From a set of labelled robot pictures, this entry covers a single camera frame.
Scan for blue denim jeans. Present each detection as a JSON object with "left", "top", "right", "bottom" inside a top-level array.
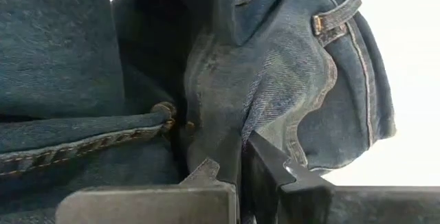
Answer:
[{"left": 0, "top": 0, "right": 397, "bottom": 224}]

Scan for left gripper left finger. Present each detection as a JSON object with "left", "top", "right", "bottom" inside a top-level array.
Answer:
[{"left": 54, "top": 157, "right": 239, "bottom": 224}]

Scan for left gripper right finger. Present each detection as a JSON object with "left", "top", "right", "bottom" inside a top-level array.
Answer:
[{"left": 242, "top": 130, "right": 440, "bottom": 224}]

